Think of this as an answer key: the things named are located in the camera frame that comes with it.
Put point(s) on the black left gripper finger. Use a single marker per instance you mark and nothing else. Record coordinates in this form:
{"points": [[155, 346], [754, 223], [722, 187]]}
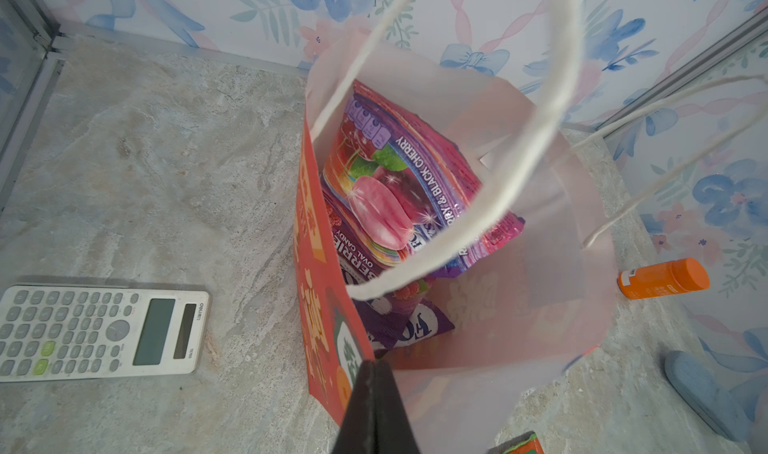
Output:
{"points": [[375, 420]]}

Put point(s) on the red paper gift bag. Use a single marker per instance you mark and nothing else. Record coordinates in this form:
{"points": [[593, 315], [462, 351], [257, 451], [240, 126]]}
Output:
{"points": [[524, 314]]}

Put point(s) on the purple Fox's candy bag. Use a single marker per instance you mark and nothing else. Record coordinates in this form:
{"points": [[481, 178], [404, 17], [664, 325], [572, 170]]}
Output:
{"points": [[398, 181], [397, 319]]}

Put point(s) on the green orange noodle packet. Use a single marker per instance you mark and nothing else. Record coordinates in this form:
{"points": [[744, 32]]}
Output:
{"points": [[527, 443]]}

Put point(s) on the white grey calculator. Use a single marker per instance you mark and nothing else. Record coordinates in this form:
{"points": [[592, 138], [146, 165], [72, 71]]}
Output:
{"points": [[54, 333]]}

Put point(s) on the orange plastic bottle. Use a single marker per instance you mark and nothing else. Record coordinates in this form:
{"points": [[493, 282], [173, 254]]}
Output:
{"points": [[664, 279]]}

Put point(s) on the blue object at wall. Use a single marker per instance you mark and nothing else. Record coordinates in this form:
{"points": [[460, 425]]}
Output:
{"points": [[715, 405]]}

